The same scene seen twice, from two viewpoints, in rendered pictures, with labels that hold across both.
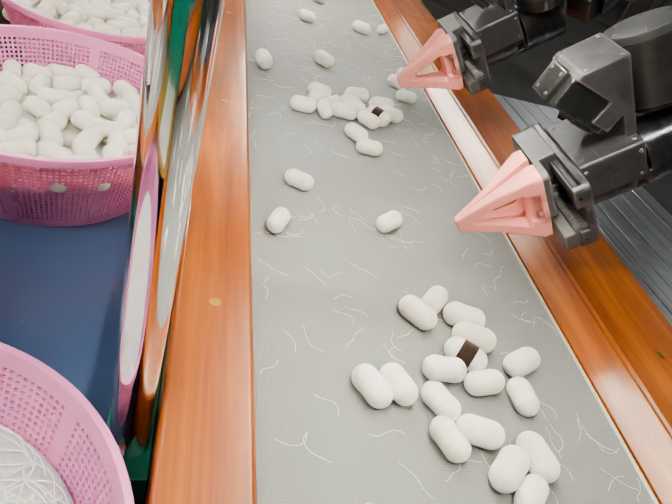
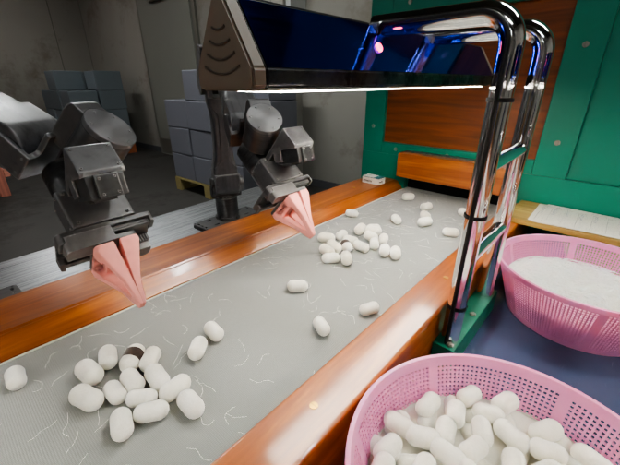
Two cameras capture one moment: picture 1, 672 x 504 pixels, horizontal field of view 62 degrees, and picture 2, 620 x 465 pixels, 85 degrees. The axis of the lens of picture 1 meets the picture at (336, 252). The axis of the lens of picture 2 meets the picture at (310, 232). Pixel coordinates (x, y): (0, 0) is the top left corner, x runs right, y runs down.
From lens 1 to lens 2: 0.78 m
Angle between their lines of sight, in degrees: 95
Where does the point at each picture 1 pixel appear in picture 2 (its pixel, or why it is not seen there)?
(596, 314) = (273, 226)
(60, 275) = not seen: hidden behind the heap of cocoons
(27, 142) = (540, 438)
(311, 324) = (395, 276)
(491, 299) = (294, 255)
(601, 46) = (293, 131)
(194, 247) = (442, 296)
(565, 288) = (262, 236)
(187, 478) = not seen: hidden behind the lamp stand
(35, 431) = (520, 294)
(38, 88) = not seen: outside the picture
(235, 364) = (449, 262)
